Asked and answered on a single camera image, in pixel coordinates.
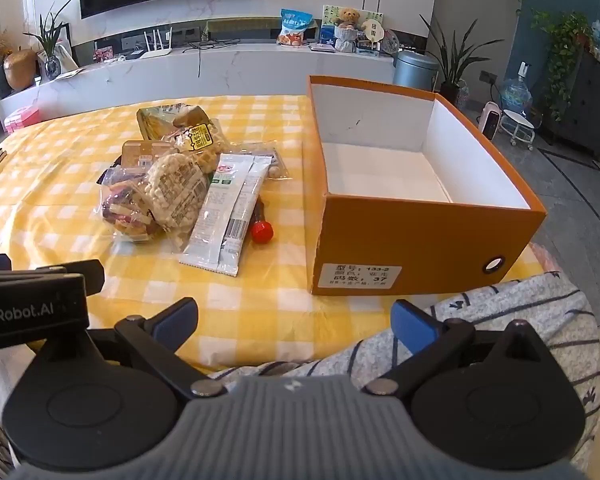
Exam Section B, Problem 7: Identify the pink small heater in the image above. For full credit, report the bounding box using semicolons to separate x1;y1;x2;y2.
480;101;503;141

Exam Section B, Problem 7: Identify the orange cardboard box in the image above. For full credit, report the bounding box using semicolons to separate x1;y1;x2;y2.
307;75;548;297

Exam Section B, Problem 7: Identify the green plant in glass vase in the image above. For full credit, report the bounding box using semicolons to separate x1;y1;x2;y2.
22;0;73;81

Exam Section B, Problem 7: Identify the blue water bottle with pump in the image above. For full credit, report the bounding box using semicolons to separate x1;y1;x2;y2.
500;61;533;116

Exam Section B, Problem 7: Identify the green picture board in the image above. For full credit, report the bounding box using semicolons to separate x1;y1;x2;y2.
321;5;385;43

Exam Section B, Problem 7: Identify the round paper fan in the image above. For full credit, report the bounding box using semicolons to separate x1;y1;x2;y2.
360;19;386;56

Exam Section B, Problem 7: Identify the long leaved potted plant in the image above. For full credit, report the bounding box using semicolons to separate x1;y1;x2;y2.
419;12;481;108

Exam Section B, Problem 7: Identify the colourful mixed chips packet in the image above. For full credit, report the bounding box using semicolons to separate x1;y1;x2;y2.
96;162;166;243

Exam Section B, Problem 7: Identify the clear waffle packet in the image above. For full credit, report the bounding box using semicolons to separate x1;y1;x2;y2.
172;112;233;173

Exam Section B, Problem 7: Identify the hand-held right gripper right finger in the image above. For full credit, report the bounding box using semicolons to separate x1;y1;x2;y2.
365;299;556;396

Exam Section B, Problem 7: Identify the dark cabinet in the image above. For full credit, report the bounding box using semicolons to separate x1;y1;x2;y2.
555;52;600;161

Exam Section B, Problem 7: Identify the grey metal trash can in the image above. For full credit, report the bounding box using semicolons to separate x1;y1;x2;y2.
392;50;440;92

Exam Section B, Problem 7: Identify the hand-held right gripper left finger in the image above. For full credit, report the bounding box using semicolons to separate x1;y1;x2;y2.
87;296;226;398

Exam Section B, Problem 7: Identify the white marble bench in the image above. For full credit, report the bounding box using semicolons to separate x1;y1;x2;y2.
0;40;396;133

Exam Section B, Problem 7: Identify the white round stool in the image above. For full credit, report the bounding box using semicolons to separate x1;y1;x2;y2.
500;108;543;150

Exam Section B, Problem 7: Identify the teddy bear in grey wrap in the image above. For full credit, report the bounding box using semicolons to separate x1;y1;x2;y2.
331;6;363;54

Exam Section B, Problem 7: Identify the round rice cracker packet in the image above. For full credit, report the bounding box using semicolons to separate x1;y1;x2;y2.
144;152;212;253

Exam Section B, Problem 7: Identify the white green long packet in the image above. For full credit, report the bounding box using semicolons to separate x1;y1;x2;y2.
179;154;255;271
217;155;273;277

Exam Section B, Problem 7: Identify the trailing ivy plant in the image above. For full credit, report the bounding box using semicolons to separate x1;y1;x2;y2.
530;7;593;121

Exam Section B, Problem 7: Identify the bronze round vase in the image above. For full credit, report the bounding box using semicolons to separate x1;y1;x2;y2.
2;47;38;92

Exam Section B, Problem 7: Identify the black cable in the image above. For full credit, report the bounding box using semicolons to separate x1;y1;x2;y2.
182;40;241;78

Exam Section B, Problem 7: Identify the blue snack bag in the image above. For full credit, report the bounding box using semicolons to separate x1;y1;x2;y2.
278;8;315;47

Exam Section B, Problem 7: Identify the clear yogurt ball packet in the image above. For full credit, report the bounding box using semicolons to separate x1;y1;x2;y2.
235;142;291;181

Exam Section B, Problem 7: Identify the pink box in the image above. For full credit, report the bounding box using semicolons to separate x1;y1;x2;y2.
4;105;43;133

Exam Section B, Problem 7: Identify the white router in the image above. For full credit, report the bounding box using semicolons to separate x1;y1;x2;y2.
139;29;177;59

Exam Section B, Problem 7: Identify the brown cracker packet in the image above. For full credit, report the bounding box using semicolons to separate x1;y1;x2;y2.
120;139;181;171

